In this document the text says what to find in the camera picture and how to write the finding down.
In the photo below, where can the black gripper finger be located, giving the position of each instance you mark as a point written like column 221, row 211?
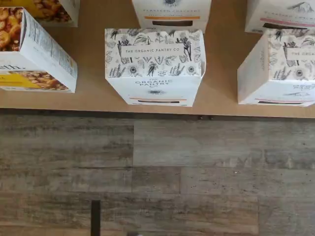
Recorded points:
column 132, row 233

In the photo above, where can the white floral box yellow strip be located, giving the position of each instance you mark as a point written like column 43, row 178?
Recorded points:
column 172, row 12
column 152, row 61

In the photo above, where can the black floor tape strip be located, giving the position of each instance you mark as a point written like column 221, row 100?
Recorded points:
column 96, row 218

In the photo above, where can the black metal shelf rack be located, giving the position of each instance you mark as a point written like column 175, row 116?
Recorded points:
column 147, row 116

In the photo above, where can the tan bottom shelf board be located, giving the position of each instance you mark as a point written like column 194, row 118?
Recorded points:
column 93, row 98

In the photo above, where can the purely elizabeth yellow granola box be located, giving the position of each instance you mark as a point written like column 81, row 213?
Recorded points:
column 56, row 12
column 37, row 56

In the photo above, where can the white floral box pink strip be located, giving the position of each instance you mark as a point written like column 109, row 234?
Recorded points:
column 278, row 12
column 278, row 68

